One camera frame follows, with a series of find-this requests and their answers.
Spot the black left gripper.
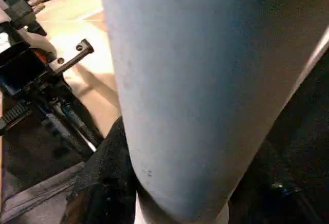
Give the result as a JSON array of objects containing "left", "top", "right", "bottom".
[{"left": 0, "top": 39, "right": 103, "bottom": 155}]

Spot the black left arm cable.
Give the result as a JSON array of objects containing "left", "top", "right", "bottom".
[{"left": 0, "top": 0, "right": 47, "bottom": 34}]

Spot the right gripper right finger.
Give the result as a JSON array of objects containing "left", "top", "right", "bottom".
[{"left": 229, "top": 144, "right": 329, "bottom": 224}]

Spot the black work mat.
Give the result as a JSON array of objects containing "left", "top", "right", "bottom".
[{"left": 0, "top": 44, "right": 329, "bottom": 224}]

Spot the white plastic table leg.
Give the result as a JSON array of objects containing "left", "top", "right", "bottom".
[{"left": 97, "top": 0, "right": 329, "bottom": 224}]

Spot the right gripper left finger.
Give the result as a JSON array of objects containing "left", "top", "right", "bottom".
[{"left": 62, "top": 116, "right": 139, "bottom": 224}]

